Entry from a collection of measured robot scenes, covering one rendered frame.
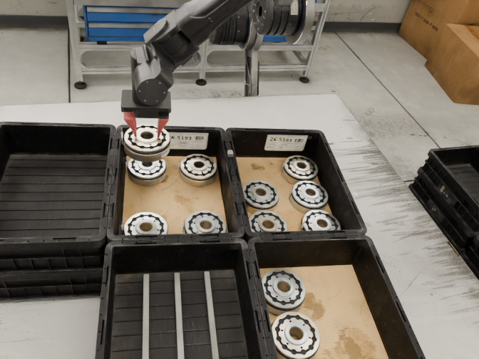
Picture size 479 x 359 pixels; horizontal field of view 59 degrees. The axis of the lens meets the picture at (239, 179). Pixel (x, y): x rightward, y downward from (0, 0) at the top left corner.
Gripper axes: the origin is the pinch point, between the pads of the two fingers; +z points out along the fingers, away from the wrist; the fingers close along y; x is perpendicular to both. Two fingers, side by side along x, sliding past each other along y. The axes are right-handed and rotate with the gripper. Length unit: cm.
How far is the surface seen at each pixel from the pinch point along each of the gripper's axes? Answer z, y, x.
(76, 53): 82, -46, 182
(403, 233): 37, 78, -3
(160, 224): 19.9, 2.8, -10.4
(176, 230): 22.8, 6.9, -10.0
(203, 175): 20.1, 14.8, 6.8
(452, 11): 64, 252, 251
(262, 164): 23.2, 33.6, 14.5
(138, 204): 22.7, -2.5, -1.2
